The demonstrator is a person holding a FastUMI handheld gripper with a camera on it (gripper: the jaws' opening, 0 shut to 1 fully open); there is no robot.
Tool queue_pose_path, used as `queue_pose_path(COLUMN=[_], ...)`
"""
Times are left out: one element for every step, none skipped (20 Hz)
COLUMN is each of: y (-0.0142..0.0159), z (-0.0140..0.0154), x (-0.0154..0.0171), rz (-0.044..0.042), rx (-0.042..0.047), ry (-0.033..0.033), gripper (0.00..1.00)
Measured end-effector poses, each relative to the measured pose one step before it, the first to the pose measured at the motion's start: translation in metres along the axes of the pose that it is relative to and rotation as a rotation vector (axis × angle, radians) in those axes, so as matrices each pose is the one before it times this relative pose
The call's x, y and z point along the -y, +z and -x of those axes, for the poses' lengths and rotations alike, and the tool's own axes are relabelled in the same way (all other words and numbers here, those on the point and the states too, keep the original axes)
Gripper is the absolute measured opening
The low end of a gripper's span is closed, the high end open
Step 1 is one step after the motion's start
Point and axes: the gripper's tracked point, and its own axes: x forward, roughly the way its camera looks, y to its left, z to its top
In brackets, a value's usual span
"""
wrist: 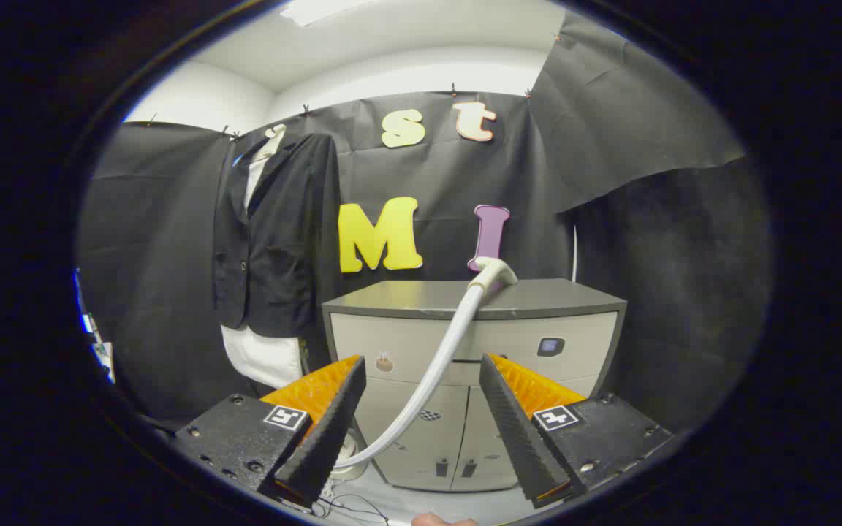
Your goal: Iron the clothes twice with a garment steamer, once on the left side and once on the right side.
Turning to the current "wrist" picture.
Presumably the white steamer base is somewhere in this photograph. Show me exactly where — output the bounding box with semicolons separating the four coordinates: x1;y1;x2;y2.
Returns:
326;431;371;481

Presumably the white mannequin torso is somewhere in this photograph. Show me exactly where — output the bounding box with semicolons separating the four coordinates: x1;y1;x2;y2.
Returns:
219;124;305;390

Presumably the black backdrop cloth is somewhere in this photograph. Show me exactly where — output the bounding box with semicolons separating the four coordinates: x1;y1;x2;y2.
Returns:
76;11;771;439

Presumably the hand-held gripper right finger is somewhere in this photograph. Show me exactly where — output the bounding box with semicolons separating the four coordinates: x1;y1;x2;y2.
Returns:
478;353;674;510

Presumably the thin black floor cable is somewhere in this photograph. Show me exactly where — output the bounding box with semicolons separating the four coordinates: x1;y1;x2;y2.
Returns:
311;493;390;525

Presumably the pale mixed clutter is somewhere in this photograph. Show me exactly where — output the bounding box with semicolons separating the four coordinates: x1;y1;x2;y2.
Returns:
74;269;115;384

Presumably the large ceiling light panel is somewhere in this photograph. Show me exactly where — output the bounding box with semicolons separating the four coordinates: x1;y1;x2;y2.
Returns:
278;0;374;28

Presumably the black jacket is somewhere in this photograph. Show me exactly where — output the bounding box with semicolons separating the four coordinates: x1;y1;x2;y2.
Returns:
212;133;343;338

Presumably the white garment steamer head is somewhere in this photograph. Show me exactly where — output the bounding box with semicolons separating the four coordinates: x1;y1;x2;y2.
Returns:
467;256;519;295

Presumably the grey cabinet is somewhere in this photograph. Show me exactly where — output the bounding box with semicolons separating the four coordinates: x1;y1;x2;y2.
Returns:
321;278;628;492

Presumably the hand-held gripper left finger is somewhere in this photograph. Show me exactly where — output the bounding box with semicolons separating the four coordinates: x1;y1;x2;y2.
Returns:
172;355;368;510

